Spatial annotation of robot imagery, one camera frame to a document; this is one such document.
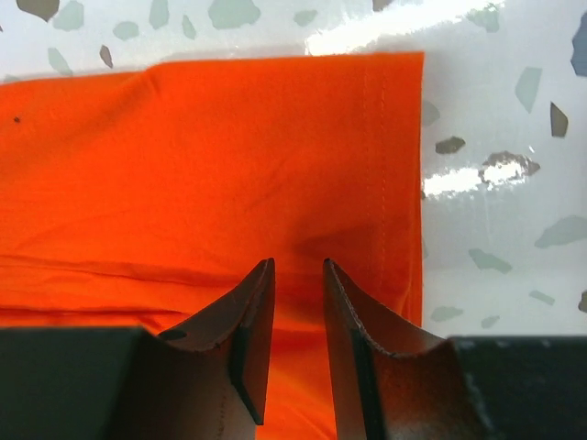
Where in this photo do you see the orange t shirt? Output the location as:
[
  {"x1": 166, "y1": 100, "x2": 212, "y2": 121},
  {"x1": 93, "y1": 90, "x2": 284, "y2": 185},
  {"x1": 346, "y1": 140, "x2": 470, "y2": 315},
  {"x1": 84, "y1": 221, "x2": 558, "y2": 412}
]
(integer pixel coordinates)
[{"x1": 1, "y1": 52, "x2": 424, "y2": 439}]

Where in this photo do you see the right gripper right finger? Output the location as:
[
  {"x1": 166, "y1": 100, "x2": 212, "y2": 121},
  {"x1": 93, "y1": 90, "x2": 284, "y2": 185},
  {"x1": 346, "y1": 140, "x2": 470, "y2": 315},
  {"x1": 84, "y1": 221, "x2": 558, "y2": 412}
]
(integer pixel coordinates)
[{"x1": 323, "y1": 259, "x2": 586, "y2": 439}]

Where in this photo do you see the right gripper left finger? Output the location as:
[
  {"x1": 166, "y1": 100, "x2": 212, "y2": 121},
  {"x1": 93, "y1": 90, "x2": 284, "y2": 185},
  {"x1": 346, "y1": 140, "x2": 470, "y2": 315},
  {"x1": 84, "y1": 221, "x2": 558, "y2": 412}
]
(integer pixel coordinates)
[{"x1": 1, "y1": 258, "x2": 275, "y2": 439}]

